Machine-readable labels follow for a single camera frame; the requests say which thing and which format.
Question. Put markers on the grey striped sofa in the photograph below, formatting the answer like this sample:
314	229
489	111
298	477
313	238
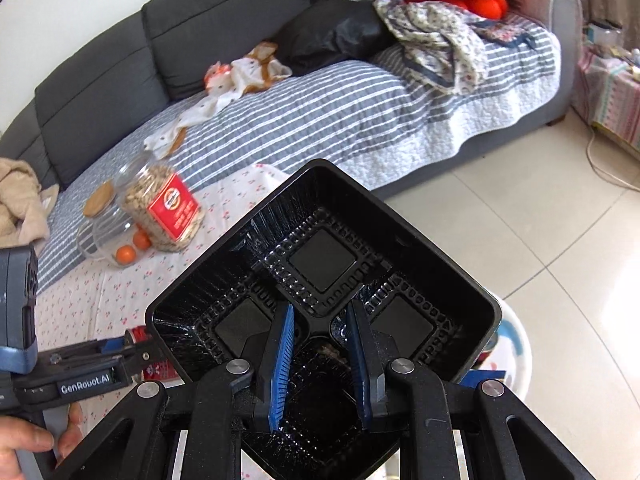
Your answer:
325	120

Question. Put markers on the patterned cloth covered box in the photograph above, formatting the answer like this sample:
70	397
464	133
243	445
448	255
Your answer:
615	95

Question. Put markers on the white plastic waste bin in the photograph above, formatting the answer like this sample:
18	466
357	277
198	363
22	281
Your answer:
520	350

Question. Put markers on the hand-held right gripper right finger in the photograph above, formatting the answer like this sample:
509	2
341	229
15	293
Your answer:
361	360

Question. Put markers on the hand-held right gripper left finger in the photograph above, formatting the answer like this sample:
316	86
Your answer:
280	360

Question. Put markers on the black plastic food tray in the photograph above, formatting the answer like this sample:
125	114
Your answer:
325	260

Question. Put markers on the cherry print tablecloth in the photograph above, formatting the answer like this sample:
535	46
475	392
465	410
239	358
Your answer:
90	310

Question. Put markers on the plastic nut jar red label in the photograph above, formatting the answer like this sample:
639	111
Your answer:
160	195

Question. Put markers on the white orange printed cloth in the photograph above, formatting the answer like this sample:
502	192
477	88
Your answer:
250	67

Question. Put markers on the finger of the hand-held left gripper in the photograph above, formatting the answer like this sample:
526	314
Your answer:
135	357

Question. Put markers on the person's left hand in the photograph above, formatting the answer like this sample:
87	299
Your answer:
25	440

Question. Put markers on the clear jar with oranges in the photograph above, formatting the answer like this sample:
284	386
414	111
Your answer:
100	240

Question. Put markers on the beige fleece cloth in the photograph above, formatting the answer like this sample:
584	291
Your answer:
20	200

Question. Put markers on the blue almond snack packet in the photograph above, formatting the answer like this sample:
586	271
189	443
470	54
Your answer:
482	378

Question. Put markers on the floral cloth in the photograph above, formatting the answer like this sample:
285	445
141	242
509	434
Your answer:
440	45

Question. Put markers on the black cushion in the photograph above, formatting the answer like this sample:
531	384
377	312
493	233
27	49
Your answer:
330	30

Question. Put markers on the orange fruit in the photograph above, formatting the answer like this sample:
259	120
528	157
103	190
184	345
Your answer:
141	240
125	254

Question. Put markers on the red drink can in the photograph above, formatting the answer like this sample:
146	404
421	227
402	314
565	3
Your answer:
162	371

